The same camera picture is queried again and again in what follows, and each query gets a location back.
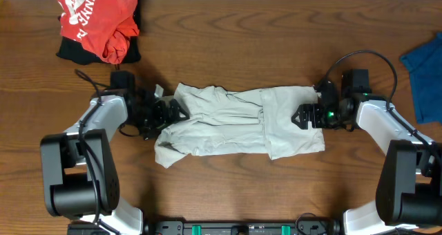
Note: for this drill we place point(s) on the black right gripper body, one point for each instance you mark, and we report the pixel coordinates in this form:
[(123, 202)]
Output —
[(324, 117)]

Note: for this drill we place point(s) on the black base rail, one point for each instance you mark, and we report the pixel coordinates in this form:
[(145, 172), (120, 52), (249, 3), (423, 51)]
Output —
[(302, 226)]

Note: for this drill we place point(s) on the beige t-shirt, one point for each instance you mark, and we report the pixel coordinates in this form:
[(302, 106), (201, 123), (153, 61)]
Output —
[(224, 122)]

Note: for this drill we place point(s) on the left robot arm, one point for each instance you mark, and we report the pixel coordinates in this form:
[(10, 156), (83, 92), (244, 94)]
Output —
[(79, 173)]

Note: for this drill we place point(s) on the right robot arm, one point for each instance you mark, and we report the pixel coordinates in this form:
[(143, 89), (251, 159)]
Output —
[(408, 194)]

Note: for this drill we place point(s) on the red printed t-shirt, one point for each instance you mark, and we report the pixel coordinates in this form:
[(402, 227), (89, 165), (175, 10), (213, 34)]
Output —
[(101, 27)]

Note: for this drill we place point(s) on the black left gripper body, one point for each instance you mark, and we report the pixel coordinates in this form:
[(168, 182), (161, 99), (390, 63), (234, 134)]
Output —
[(148, 119)]

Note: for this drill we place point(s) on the blue t-shirt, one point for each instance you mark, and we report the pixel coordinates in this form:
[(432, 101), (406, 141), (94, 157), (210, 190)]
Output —
[(424, 67)]

